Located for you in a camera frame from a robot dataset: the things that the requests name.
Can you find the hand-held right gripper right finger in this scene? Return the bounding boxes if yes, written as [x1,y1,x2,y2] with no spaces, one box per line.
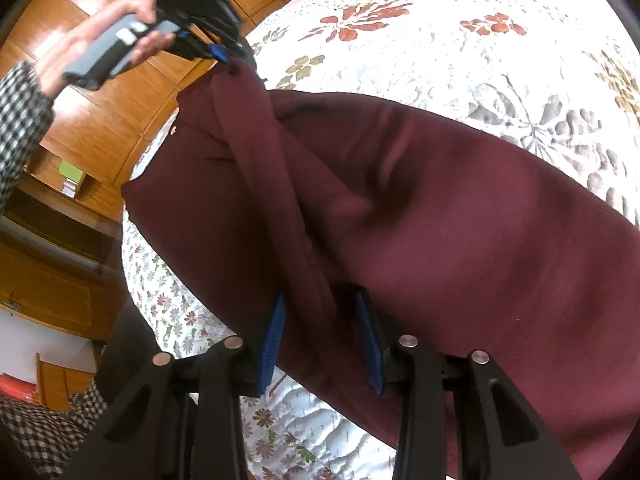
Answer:
[354,286,582,480]

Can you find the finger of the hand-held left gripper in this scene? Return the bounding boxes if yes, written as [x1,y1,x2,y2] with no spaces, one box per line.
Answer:
[172,29,228,65]
[222,35,259,75]

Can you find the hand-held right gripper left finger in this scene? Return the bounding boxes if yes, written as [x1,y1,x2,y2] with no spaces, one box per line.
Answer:
[65,292,287,480]

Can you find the maroon pants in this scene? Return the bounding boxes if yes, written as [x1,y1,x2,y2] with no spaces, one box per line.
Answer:
[120,57,640,480]

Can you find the person's left forearm checkered sleeve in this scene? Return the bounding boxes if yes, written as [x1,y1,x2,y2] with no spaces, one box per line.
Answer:
[0,61,55,207]

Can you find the person's left hand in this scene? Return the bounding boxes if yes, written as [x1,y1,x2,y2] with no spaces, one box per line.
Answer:
[35,0,175,102]

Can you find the wooden wardrobe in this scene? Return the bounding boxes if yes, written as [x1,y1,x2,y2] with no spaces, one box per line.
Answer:
[0,0,323,192]

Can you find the green box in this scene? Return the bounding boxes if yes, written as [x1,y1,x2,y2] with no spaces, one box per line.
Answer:
[57,159,87,187]

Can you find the white floral quilt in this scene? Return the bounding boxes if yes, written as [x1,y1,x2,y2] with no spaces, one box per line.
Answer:
[120,0,640,480]

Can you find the small wooden cabinet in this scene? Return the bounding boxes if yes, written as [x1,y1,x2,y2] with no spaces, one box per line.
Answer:
[34,352,102,412]

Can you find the wooden desk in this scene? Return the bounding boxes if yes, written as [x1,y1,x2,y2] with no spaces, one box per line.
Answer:
[0,175,127,332]

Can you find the person's checkered shirt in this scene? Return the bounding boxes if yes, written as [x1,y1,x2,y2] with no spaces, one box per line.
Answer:
[0,379,109,480]

